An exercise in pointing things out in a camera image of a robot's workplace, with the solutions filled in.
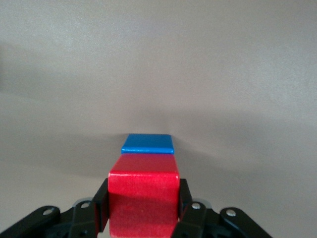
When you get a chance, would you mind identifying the red wooden block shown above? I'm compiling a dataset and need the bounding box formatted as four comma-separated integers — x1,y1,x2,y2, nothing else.
108,153,180,238

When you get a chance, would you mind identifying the blue wooden block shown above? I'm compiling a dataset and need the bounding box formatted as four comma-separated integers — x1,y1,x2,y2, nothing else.
120,133,174,155

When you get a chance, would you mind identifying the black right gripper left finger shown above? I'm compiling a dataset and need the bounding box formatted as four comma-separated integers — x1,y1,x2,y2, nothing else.
7,178,110,238

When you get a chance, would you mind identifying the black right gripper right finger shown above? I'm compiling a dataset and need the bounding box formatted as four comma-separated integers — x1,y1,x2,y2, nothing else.
170,178,270,238

